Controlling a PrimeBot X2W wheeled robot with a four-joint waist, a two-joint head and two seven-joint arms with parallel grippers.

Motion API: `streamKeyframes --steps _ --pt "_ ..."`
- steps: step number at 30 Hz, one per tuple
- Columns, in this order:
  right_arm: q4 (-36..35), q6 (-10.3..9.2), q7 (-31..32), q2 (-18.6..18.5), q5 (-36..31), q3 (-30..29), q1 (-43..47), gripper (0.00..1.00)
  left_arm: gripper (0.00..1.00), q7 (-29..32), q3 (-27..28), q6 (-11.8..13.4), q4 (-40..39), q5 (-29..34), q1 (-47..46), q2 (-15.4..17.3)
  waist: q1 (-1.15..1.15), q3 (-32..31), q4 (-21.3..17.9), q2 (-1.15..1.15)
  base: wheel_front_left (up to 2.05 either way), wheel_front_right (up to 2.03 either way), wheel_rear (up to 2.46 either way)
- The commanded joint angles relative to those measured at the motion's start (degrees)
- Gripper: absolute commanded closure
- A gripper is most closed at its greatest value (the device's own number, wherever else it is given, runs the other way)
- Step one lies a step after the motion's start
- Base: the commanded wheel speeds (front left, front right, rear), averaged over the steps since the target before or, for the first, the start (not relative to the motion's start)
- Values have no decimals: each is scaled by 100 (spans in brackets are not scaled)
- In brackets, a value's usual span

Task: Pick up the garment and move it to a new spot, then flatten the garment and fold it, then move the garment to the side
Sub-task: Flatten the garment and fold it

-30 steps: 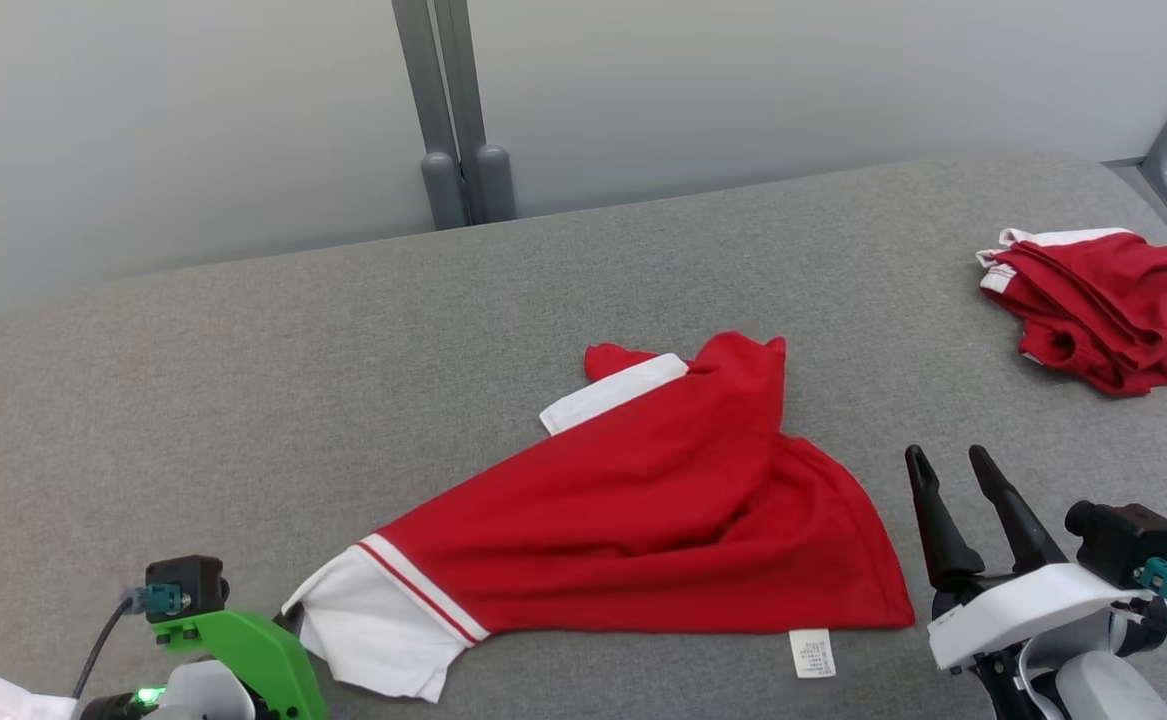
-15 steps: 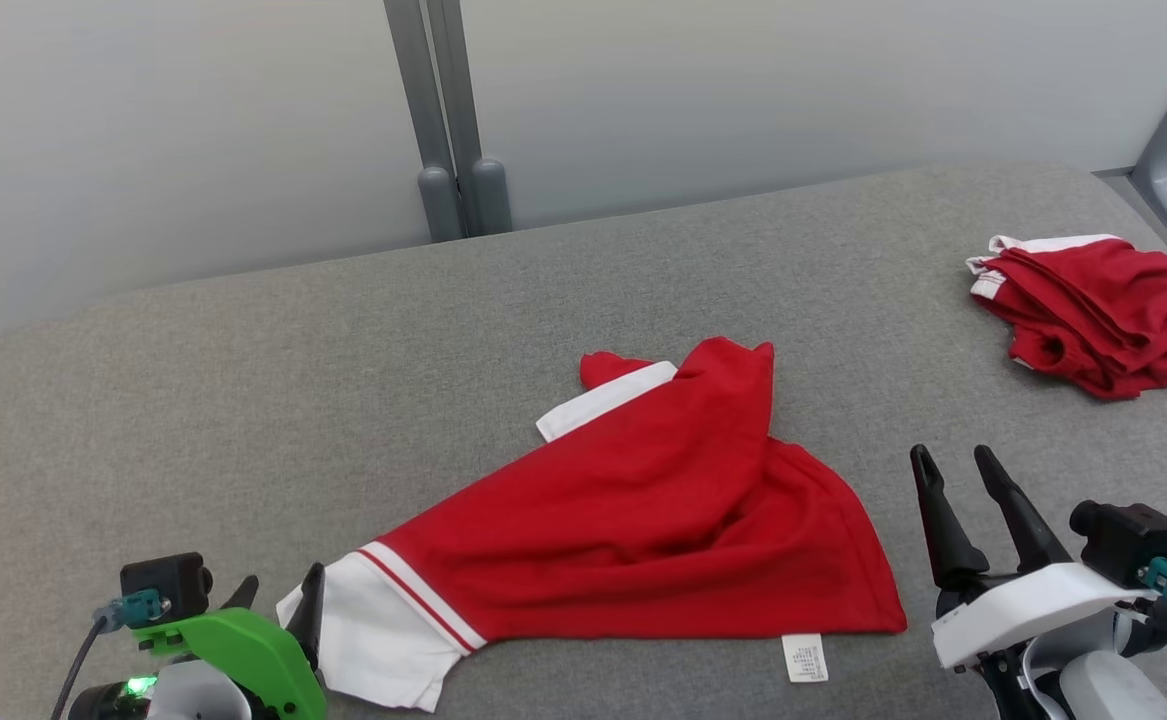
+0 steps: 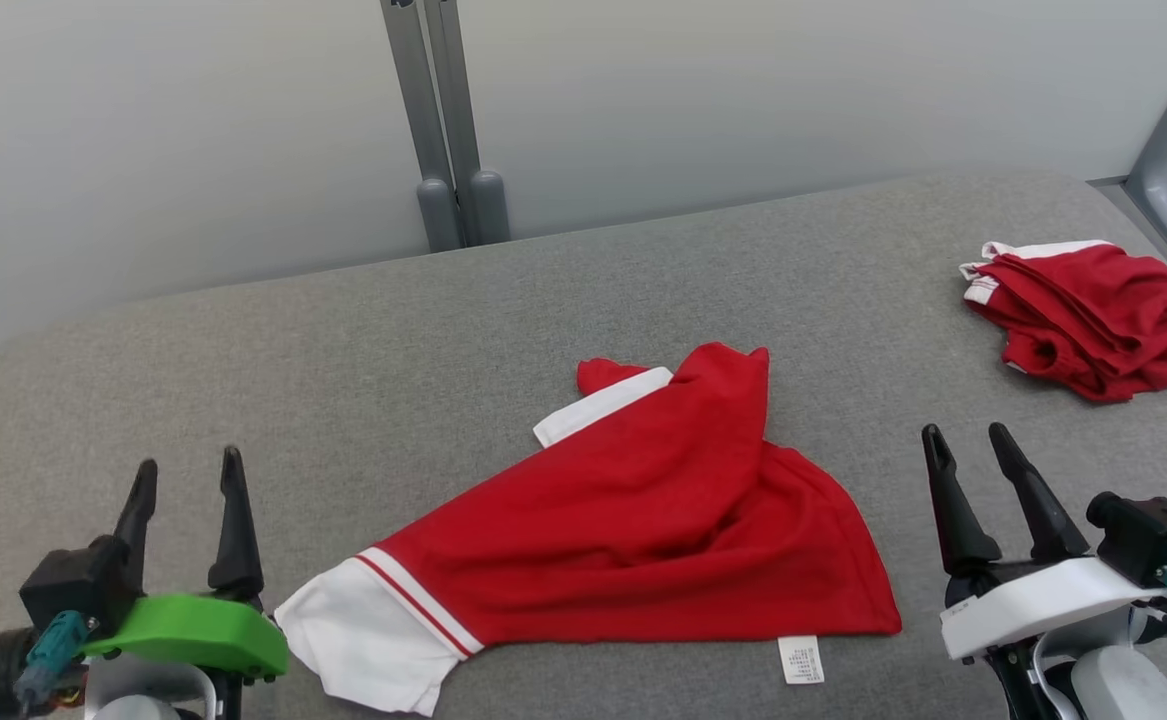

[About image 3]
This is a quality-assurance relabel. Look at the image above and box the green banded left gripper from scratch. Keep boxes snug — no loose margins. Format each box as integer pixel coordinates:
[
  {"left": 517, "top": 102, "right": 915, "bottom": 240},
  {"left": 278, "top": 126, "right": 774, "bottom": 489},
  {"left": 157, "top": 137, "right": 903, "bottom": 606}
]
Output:
[{"left": 81, "top": 446, "right": 290, "bottom": 679}]

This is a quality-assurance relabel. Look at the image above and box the black cable teal plug left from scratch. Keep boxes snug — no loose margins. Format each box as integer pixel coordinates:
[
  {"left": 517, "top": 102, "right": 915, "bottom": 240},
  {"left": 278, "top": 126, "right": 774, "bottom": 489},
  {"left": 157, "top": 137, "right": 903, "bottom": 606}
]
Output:
[{"left": 13, "top": 610, "right": 94, "bottom": 706}]

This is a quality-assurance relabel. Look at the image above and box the grey partition post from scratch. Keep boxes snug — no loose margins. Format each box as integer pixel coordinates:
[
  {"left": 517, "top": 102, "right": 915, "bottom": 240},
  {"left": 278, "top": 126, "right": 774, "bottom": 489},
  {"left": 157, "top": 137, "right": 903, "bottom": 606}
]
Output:
[
  {"left": 423, "top": 0, "right": 511, "bottom": 246},
  {"left": 380, "top": 0, "right": 464, "bottom": 253}
]

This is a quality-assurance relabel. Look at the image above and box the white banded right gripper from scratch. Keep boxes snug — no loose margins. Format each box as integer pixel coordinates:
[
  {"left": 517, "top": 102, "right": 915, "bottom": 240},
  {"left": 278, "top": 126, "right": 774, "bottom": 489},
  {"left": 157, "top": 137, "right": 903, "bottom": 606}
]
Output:
[{"left": 921, "top": 421, "right": 1161, "bottom": 663}]

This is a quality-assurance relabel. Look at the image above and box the red shorts white trim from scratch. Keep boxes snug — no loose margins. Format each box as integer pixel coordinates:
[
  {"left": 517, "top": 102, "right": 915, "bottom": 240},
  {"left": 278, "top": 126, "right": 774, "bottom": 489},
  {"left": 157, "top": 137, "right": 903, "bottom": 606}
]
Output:
[{"left": 958, "top": 240, "right": 1167, "bottom": 403}]

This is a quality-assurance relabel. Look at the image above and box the red white basketball jersey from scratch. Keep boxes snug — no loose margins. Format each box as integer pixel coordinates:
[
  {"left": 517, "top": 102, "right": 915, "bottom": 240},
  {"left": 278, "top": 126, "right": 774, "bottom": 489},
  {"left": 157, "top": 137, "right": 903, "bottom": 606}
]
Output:
[{"left": 273, "top": 342, "right": 904, "bottom": 717}]

